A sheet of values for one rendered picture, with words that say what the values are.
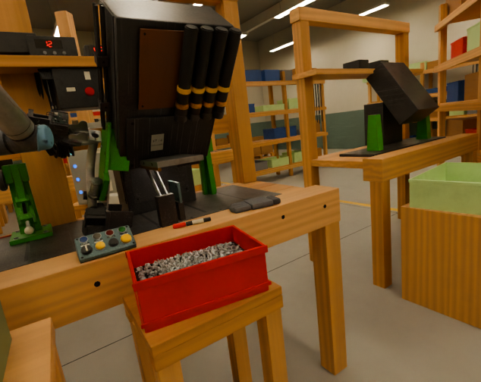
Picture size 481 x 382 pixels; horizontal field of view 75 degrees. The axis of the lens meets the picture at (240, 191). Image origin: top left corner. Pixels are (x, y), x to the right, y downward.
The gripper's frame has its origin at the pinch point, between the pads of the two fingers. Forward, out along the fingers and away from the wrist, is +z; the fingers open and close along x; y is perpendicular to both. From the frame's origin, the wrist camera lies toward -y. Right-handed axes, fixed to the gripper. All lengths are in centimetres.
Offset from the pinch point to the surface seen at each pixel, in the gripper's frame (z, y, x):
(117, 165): 6.9, 2.5, -14.0
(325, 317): 101, -24, -71
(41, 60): -17.6, 8.7, 27.5
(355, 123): 848, -256, 534
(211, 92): 29.5, 35.9, -8.1
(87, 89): -1.7, 3.5, 23.6
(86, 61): -3.0, 11.4, 30.2
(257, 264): 30, 29, -66
